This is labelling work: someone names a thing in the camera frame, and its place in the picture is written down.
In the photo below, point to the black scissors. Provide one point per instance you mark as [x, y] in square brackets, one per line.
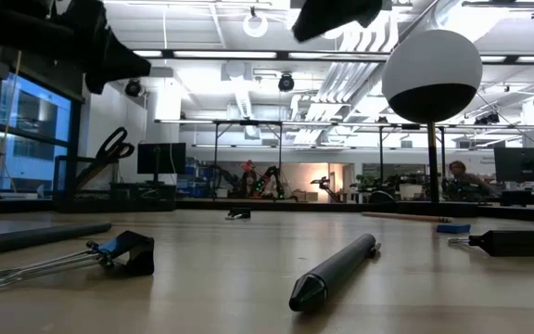
[109, 150]

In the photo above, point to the black pen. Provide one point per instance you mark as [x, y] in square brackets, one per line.
[40, 236]
[332, 273]

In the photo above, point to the small black background robot arm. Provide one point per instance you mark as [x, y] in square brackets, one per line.
[325, 183]

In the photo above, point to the black background frame stand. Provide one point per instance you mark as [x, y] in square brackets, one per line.
[216, 158]

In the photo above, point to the black computer monitor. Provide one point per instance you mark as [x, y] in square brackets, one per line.
[161, 158]
[524, 164]

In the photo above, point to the black ceiling spotlight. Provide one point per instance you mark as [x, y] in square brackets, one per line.
[132, 88]
[286, 82]

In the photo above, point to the long ceiling light strip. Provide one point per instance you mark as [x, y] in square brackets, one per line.
[225, 54]

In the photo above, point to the black aluminium table frame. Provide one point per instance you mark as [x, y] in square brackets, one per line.
[322, 205]

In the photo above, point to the large window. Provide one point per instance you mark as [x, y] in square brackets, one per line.
[35, 111]

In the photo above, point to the black mesh desk organizer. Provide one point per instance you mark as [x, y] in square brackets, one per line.
[146, 197]

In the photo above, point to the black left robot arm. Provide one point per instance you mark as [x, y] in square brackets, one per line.
[16, 28]

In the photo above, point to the red background robot arm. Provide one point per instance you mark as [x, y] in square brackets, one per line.
[250, 168]

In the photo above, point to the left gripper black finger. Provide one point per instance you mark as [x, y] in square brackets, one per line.
[114, 65]

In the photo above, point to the natural wood pencil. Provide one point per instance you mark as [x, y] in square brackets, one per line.
[406, 216]

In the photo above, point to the person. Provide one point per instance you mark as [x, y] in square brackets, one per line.
[471, 181]

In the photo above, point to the white globe table lamp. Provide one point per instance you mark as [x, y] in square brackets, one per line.
[431, 69]

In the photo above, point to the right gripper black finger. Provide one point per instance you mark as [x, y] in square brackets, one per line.
[336, 14]

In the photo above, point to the blue eraser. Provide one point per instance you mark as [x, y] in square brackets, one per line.
[453, 228]

